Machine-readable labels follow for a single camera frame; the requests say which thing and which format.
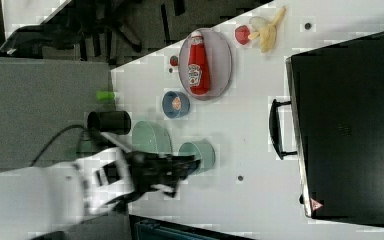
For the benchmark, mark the red ketchup bottle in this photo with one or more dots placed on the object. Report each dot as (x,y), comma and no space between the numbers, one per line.
(198,69)

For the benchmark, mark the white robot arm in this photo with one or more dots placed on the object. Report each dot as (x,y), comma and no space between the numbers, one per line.
(36,202)

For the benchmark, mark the yellow banana toy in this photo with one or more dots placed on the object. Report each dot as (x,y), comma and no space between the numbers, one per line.
(265,30)

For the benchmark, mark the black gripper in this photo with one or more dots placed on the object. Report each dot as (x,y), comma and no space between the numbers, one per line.
(150,169)

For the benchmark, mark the oven door with black handle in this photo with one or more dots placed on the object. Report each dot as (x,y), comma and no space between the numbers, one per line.
(275,133)

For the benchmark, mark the small red strawberry toy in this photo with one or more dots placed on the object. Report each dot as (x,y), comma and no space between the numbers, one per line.
(174,61)

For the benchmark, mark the grey round plate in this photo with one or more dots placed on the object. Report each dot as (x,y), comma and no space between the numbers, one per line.
(219,62)

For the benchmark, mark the green oval colander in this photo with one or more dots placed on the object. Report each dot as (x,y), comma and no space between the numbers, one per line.
(150,137)

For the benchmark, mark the large red strawberry toy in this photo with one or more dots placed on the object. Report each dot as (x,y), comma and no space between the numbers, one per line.
(241,34)

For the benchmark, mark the bright green object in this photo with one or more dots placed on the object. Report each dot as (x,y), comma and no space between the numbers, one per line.
(105,95)

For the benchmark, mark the orange slice toy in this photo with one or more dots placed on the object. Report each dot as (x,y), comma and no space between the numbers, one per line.
(176,103)

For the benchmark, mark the blue small bowl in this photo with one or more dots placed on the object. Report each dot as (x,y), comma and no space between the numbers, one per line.
(167,104)

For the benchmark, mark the green cup with handle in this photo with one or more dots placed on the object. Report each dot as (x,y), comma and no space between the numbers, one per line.
(203,151)

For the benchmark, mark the black toaster oven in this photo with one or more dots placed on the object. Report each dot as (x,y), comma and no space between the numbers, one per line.
(337,103)

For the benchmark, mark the small black cylinder cup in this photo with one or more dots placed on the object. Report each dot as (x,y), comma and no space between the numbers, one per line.
(118,122)

